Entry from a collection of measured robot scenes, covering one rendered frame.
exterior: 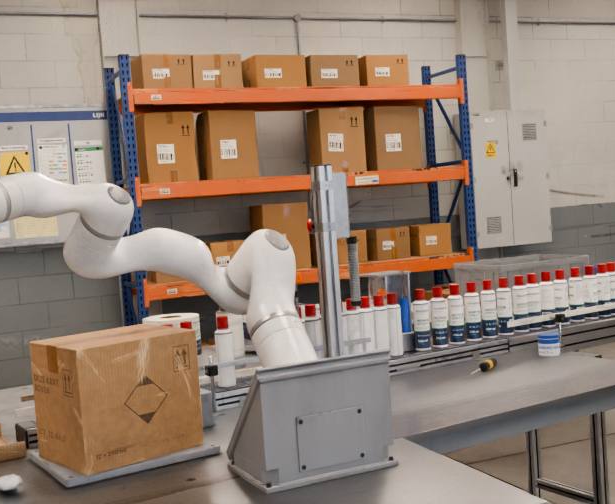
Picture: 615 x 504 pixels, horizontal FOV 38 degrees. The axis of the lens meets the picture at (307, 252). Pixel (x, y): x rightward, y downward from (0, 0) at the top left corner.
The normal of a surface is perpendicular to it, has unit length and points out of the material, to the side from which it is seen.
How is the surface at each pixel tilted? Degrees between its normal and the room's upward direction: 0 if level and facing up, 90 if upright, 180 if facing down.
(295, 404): 90
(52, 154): 87
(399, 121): 89
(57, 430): 90
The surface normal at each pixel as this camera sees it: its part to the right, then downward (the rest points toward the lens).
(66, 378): -0.76, 0.09
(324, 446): 0.44, 0.02
